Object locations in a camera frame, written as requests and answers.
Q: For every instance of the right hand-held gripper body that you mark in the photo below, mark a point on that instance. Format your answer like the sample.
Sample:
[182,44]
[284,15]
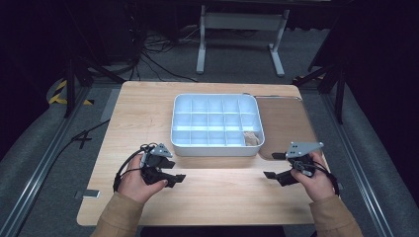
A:
[301,149]

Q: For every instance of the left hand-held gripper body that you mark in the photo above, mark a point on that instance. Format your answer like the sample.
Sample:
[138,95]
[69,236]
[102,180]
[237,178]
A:
[154,166]

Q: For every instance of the beige sock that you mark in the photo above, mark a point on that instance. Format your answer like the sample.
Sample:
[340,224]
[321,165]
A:
[251,138]

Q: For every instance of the white divided organizer box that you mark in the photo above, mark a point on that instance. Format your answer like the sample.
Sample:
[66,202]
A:
[215,120]

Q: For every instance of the person's left hand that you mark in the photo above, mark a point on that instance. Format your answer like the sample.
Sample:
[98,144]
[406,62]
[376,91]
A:
[135,184]

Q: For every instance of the person's right hand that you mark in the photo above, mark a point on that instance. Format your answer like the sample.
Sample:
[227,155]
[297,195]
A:
[316,184]

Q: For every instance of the grey tape piece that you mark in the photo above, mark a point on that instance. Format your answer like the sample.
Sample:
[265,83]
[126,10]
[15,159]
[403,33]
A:
[89,194]

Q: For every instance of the black tripod stand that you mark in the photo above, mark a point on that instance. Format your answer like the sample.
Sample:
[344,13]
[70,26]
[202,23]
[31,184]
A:
[80,75]
[332,79]

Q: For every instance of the yellow black hazard tape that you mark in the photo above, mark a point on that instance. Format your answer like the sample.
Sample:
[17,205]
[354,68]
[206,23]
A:
[59,95]

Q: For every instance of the aluminium floor rail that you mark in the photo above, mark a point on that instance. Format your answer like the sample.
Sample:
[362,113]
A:
[359,164]
[39,164]

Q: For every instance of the white metal stand frame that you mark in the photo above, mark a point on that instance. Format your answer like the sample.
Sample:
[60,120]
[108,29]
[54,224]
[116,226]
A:
[242,21]

